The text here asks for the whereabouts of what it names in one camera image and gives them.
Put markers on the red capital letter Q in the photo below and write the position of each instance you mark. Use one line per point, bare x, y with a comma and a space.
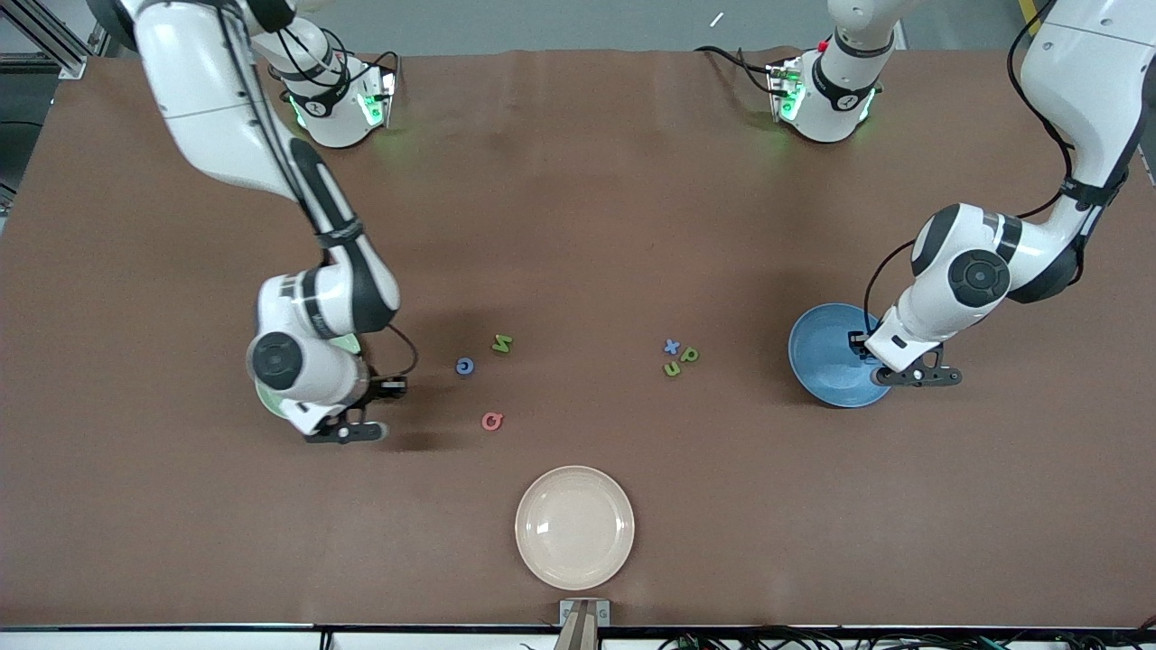
485, 422

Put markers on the green capital letter N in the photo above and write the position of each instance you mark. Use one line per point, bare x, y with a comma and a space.
502, 343

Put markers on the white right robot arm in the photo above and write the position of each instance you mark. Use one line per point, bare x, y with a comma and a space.
208, 90

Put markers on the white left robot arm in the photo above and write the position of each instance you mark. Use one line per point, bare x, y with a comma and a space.
1084, 81

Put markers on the blue plate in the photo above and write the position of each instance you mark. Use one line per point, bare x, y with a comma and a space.
822, 352

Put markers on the green plate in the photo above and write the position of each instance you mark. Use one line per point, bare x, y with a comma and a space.
348, 343

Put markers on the beige plate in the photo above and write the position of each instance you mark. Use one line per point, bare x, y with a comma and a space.
574, 528

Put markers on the brown table cover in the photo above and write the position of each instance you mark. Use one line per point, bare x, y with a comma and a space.
578, 226

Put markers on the black table edge strip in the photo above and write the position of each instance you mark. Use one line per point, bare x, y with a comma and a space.
181, 626

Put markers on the grey metal bracket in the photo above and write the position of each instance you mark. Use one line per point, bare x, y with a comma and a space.
567, 616

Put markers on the beige post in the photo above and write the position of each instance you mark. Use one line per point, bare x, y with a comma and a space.
578, 636

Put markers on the aluminium frame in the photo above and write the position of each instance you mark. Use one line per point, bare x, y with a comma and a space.
68, 65

